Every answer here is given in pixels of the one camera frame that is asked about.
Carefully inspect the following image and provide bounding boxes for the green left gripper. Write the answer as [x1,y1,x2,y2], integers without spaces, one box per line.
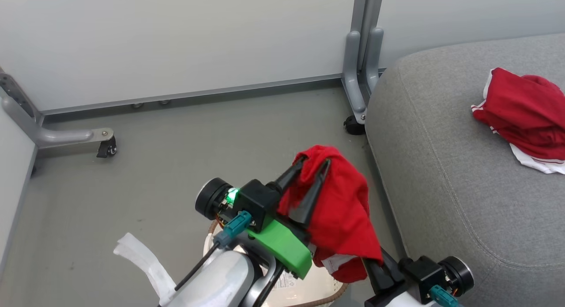
[196,155,331,280]

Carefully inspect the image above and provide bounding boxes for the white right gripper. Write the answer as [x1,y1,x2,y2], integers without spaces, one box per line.
[362,248,475,307]

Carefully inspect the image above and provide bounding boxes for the red and white garment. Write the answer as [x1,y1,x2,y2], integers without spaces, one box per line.
[277,145,384,283]

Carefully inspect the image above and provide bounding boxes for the grey fabric sofa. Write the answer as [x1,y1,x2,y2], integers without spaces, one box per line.
[365,34,565,307]

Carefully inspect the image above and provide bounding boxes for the black caster wheel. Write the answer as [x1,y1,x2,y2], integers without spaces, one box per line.
[96,136,117,158]
[343,115,367,135]

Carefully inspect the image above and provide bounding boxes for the grey curved partition foot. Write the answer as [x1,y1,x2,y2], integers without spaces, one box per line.
[0,95,114,149]
[342,31,368,124]
[365,28,384,94]

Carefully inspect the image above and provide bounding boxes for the white fabric strip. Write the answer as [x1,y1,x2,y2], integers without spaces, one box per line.
[113,232,177,307]

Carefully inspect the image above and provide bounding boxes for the black cable teal connector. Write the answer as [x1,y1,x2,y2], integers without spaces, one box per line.
[174,211,252,292]
[429,285,462,307]

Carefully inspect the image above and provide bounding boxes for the grey metal partition rail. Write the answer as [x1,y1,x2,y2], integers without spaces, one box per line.
[42,73,345,116]

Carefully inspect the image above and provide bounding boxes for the grey metal partition post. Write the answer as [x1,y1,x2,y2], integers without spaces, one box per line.
[351,0,385,74]

